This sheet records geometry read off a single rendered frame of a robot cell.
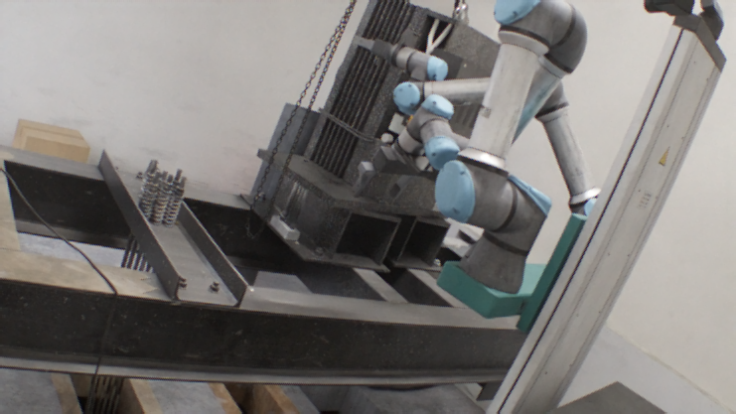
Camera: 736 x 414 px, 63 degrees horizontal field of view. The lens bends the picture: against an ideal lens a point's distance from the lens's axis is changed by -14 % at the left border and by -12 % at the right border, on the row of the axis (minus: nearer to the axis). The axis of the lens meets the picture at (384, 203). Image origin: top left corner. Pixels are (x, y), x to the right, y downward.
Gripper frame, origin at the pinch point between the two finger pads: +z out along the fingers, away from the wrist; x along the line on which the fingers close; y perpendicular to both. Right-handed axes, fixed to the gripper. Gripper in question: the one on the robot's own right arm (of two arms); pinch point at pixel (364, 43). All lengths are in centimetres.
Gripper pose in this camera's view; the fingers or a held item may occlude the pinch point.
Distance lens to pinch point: 223.3
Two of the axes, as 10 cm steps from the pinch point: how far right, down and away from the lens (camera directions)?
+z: -7.6, -4.1, 5.0
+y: -3.9, 9.1, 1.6
